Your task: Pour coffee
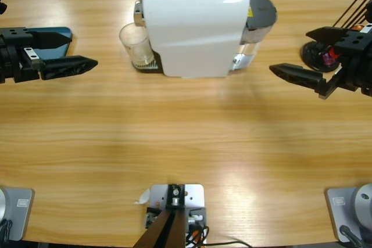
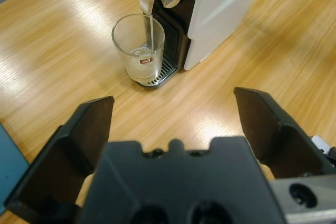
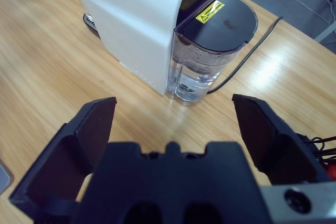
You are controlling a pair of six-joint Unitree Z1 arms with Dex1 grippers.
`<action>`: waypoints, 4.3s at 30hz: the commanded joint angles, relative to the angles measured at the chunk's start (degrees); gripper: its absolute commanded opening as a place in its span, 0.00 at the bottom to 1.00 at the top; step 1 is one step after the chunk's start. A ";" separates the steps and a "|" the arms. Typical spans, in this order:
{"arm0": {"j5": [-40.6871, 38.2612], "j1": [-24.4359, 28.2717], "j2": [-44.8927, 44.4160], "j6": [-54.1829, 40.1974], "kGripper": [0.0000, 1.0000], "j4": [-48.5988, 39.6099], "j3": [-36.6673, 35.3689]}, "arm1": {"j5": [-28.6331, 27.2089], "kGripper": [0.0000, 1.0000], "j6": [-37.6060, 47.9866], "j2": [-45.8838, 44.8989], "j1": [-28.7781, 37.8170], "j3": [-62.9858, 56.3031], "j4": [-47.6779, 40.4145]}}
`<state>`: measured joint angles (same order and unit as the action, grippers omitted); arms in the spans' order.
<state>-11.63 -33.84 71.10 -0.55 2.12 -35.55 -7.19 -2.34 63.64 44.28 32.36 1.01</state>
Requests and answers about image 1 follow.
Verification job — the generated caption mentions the teal plastic tray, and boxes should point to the teal plastic tray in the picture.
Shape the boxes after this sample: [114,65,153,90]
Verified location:
[24,26,73,62]

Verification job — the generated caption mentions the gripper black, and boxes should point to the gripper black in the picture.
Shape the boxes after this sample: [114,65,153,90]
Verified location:
[0,27,99,84]
[269,26,372,100]

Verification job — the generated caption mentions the dark camera post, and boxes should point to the dark camera post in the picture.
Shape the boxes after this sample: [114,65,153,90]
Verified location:
[133,184,187,248]

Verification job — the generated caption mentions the base black cable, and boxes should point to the base black cable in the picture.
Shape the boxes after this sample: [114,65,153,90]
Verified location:
[339,224,364,248]
[0,218,14,242]

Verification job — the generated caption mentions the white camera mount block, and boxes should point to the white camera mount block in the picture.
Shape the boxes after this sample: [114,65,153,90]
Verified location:
[141,183,208,248]

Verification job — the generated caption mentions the white capsule coffee machine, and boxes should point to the white capsule coffee machine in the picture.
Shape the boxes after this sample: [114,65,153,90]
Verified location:
[132,0,278,80]

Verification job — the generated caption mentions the clear drinking glass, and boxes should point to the clear drinking glass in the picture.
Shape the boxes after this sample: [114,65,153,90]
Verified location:
[118,23,155,69]

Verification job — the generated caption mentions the white paper tag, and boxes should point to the white paper tag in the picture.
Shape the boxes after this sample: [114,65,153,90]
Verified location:
[134,188,151,205]

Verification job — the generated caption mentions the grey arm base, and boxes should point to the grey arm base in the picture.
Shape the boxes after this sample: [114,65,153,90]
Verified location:
[324,183,372,243]
[0,187,35,242]

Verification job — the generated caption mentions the black capsule holder with rods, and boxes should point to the black capsule holder with rods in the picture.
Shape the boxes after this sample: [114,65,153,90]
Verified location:
[301,0,367,73]

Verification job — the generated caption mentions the orange black cable bundle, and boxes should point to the orange black cable bundle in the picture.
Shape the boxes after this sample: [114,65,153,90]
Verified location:
[185,224,210,246]

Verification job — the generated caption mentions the thin black cable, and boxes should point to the thin black cable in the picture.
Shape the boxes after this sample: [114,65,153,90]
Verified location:
[203,240,252,248]

